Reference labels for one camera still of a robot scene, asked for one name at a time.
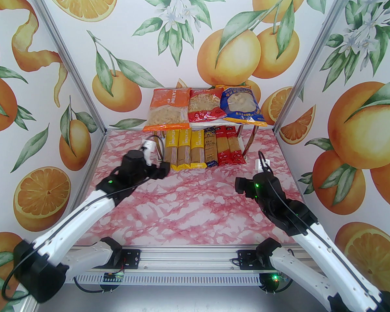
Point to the yellow spaghetti pack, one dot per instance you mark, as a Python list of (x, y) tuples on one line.
[(184, 151), (198, 151), (171, 151)]

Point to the red spaghetti pack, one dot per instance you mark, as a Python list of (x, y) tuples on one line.
[(235, 148), (222, 148)]

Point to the dark blue spaghetti pack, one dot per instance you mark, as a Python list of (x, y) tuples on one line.
[(210, 151)]

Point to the orange pasta bag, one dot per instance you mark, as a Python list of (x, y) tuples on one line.
[(167, 109)]

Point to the red fusilli pasta bag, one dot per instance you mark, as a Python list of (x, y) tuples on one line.
[(204, 104)]

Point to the blue orecchiette pasta bag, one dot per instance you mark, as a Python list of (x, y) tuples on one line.
[(240, 104)]

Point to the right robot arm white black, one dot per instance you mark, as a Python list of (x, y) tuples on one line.
[(328, 258)]

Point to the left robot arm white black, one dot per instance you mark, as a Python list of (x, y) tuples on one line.
[(74, 219)]

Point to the white two-tier shelf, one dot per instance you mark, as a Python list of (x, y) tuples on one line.
[(208, 125)]

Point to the small circuit board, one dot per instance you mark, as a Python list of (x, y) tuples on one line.
[(113, 276), (278, 278)]

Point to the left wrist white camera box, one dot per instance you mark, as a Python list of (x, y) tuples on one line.
[(149, 148)]

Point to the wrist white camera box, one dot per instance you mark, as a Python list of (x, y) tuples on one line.
[(261, 166), (149, 148)]

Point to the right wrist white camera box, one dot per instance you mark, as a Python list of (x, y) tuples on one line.
[(261, 166)]

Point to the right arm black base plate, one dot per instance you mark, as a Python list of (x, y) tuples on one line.
[(247, 260)]

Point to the aluminium mounting rail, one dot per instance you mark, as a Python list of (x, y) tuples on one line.
[(188, 258)]

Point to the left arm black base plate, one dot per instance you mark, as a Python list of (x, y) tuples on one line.
[(131, 259)]

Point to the aluminium frame post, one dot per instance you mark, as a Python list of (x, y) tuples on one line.
[(311, 60), (69, 60)]

